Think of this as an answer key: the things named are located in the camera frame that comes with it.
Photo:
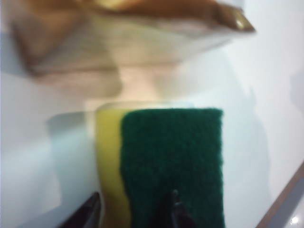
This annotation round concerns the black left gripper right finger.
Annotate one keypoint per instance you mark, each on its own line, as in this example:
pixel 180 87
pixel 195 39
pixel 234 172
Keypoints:
pixel 181 213

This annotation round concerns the gold tissue pack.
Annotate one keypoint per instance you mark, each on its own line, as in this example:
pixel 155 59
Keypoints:
pixel 118 47

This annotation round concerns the yellow green scrub sponge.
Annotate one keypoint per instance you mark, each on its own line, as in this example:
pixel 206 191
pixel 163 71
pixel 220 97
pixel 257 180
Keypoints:
pixel 171 147

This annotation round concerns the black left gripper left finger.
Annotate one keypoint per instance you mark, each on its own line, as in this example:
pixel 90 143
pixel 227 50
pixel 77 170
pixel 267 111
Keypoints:
pixel 85 213

